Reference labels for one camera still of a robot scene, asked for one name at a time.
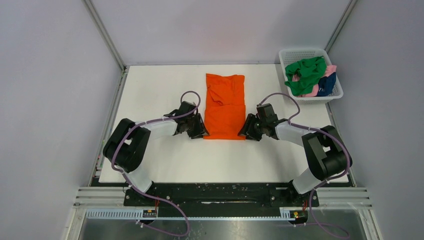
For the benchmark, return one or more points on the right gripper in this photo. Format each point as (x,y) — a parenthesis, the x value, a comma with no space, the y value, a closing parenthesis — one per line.
(247,128)

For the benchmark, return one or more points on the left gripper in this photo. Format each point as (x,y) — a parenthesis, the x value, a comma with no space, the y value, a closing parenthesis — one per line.
(200,131)

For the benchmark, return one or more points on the orange t-shirt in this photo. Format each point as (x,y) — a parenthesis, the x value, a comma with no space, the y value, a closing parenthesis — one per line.
(225,108)

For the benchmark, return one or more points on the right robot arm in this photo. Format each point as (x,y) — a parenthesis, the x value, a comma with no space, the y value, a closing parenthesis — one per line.
(325,153)

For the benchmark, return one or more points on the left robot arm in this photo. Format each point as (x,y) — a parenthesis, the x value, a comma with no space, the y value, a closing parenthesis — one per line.
(126,147)

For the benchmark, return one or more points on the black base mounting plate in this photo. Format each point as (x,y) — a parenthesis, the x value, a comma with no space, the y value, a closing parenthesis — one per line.
(208,200)

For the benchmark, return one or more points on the white plastic basket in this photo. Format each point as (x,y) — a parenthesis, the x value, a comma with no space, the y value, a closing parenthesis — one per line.
(292,55)

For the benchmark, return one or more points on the green t-shirt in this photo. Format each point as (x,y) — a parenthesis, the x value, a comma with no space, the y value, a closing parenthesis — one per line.
(304,74)

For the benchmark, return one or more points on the navy blue t-shirt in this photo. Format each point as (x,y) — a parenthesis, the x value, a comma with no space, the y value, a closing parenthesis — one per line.
(326,85)

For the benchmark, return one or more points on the pink t-shirt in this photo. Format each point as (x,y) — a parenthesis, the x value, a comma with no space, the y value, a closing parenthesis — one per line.
(329,70)

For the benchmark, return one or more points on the white cable duct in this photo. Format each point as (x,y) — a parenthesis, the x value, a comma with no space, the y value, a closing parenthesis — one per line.
(141,214)

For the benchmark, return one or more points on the aluminium frame rail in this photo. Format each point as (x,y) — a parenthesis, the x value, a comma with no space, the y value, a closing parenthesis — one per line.
(328,197)

